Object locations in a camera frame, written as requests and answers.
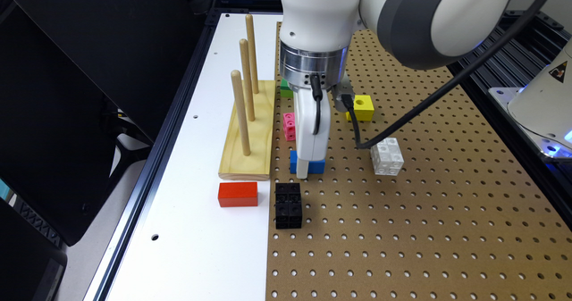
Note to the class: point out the black monitor panel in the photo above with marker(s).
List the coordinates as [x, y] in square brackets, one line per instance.
[62, 63]

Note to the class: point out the white interlocking cube block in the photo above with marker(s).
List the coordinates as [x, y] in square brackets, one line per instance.
[386, 157]

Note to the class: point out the middle wooden peg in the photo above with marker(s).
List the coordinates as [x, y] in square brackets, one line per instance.
[247, 84]

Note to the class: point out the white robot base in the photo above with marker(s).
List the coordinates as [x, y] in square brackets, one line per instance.
[542, 108]

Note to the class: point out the green block with hole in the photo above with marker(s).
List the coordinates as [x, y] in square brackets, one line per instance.
[285, 90]

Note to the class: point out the red rectangular block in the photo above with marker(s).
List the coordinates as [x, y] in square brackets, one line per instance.
[237, 194]

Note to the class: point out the pink interlocking cube block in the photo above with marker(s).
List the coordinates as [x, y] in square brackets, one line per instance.
[288, 126]

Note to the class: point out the wooden peg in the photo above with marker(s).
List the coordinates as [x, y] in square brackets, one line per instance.
[240, 111]
[247, 84]
[252, 52]

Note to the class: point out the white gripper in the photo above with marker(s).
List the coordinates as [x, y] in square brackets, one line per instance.
[312, 123]

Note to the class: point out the yellow block with hole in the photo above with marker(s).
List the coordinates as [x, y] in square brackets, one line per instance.
[363, 107]

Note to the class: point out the blue rectangular block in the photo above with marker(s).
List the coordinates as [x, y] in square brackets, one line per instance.
[314, 167]

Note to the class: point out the rear wooden peg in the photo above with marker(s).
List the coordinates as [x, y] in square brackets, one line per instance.
[252, 52]

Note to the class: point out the wooden peg base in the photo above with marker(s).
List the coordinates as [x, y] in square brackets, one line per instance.
[256, 166]

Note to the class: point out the front wooden peg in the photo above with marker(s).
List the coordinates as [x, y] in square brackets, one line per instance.
[240, 111]

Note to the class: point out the brown pegboard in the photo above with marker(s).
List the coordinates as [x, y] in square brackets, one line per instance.
[462, 220]

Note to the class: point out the black interlocking cube block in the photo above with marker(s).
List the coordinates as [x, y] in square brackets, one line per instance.
[288, 209]

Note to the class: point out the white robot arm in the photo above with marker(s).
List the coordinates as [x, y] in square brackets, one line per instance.
[314, 45]

